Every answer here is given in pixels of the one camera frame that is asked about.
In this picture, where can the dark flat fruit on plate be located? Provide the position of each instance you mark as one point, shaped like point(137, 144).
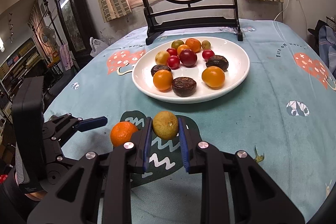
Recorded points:
point(184, 86)

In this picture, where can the dark fruit behind left persimmon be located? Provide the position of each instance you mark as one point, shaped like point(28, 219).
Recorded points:
point(158, 67)

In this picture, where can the dark red plum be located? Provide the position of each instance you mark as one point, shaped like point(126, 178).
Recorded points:
point(188, 58)

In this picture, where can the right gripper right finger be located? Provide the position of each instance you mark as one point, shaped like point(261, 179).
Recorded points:
point(199, 156)

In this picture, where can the blue clothes pile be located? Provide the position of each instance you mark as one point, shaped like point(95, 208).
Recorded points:
point(327, 47)

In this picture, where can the red tomato edge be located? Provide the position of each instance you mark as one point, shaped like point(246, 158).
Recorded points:
point(172, 51)

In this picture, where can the dark wooden framed cabinet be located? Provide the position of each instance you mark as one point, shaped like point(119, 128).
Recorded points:
point(77, 25)

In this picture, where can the yellow-green fruit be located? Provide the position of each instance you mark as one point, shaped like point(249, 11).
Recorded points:
point(165, 125)

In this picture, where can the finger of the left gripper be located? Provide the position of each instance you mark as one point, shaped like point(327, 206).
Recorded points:
point(92, 122)

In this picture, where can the yellow-brown small round fruit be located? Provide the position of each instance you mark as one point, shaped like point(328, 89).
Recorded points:
point(206, 45)

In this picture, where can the standing electric fan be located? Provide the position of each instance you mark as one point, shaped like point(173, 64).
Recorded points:
point(48, 37)

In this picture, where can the green-brown plum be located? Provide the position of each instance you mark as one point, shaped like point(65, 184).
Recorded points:
point(176, 43)

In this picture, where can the large dark wrinkled fruit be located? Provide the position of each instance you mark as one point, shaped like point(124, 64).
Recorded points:
point(218, 61)

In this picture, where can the green stem scrap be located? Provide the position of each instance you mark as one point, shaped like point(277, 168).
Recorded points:
point(258, 158)

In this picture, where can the large orange tangerine front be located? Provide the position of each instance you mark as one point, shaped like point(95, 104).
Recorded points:
point(194, 44)

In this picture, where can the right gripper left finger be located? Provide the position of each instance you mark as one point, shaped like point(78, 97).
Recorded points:
point(130, 158)

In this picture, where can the orange persimmon right on plate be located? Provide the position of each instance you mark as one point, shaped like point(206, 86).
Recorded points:
point(213, 77)

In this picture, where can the white oval plate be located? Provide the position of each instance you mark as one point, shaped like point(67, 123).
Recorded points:
point(238, 69)

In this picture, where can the red tomato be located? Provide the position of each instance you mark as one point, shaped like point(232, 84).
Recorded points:
point(173, 62)
point(206, 54)

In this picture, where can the smooth orange persimmon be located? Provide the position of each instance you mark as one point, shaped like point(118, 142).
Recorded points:
point(181, 48)

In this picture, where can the white plastic bag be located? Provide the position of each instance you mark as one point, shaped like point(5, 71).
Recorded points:
point(97, 46)

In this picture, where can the light blue patterned tablecloth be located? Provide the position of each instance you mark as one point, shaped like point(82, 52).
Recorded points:
point(285, 107)

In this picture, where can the yellow spotted fruit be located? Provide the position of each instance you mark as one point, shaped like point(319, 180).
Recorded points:
point(161, 58)

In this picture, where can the person's left hand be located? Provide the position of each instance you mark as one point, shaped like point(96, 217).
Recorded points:
point(37, 196)

